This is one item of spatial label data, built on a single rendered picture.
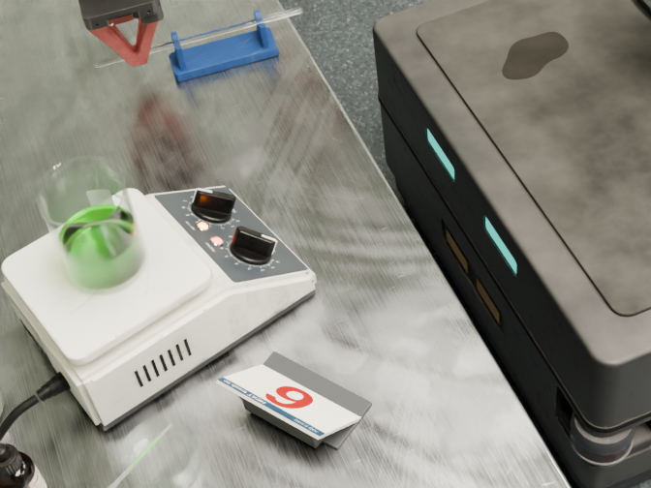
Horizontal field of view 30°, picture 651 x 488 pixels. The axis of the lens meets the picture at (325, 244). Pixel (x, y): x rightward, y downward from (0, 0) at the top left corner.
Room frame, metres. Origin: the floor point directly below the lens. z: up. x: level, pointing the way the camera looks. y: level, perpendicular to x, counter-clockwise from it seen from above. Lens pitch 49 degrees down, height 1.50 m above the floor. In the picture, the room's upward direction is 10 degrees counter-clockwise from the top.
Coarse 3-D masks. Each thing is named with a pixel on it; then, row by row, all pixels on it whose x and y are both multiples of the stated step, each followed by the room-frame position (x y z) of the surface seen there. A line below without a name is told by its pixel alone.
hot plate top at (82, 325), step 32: (128, 192) 0.65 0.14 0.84; (160, 224) 0.61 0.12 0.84; (32, 256) 0.60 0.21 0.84; (160, 256) 0.58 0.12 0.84; (192, 256) 0.58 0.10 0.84; (32, 288) 0.57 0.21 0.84; (64, 288) 0.57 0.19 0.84; (128, 288) 0.56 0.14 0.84; (160, 288) 0.55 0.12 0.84; (192, 288) 0.55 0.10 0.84; (64, 320) 0.54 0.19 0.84; (96, 320) 0.53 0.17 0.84; (128, 320) 0.53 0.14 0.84; (64, 352) 0.51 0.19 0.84; (96, 352) 0.51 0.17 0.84
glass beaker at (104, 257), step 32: (96, 160) 0.61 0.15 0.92; (64, 192) 0.61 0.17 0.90; (96, 192) 0.61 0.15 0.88; (64, 224) 0.55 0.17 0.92; (96, 224) 0.55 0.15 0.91; (128, 224) 0.57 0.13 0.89; (64, 256) 0.56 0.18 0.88; (96, 256) 0.55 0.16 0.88; (128, 256) 0.56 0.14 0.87; (96, 288) 0.55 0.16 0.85
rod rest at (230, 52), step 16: (256, 16) 0.90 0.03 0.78; (176, 32) 0.90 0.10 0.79; (256, 32) 0.91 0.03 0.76; (176, 48) 0.87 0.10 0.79; (192, 48) 0.90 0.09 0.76; (208, 48) 0.90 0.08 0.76; (224, 48) 0.89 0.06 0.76; (240, 48) 0.89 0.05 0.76; (256, 48) 0.89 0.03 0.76; (272, 48) 0.88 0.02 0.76; (176, 64) 0.88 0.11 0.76; (192, 64) 0.88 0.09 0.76; (208, 64) 0.88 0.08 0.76; (224, 64) 0.87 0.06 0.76; (240, 64) 0.88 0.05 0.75; (176, 80) 0.87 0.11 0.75
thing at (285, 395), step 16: (256, 368) 0.52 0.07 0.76; (240, 384) 0.50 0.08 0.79; (256, 384) 0.50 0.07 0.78; (272, 384) 0.50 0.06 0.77; (288, 384) 0.50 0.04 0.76; (272, 400) 0.48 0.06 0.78; (288, 400) 0.48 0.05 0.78; (304, 400) 0.48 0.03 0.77; (320, 400) 0.49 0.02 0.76; (304, 416) 0.46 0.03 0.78; (320, 416) 0.46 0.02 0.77; (336, 416) 0.47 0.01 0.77; (352, 416) 0.47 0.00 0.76
